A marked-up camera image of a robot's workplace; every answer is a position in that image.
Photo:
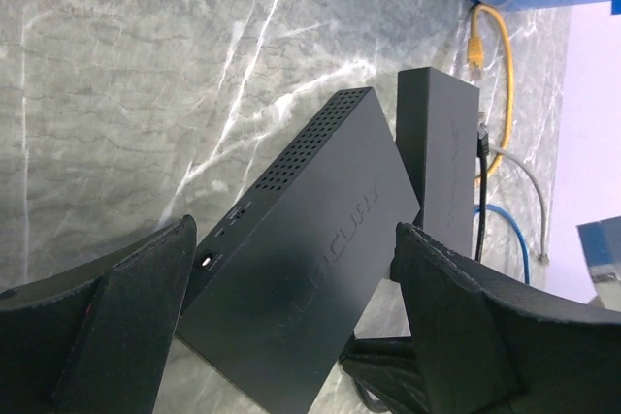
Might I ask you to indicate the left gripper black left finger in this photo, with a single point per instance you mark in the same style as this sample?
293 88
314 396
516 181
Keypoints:
96 338

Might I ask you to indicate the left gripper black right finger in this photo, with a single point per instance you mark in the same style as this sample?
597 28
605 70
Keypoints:
487 343

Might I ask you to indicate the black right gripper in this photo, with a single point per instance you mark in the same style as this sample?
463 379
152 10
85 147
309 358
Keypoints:
385 374

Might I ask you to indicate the black network switch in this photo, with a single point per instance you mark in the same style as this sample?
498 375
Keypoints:
425 178

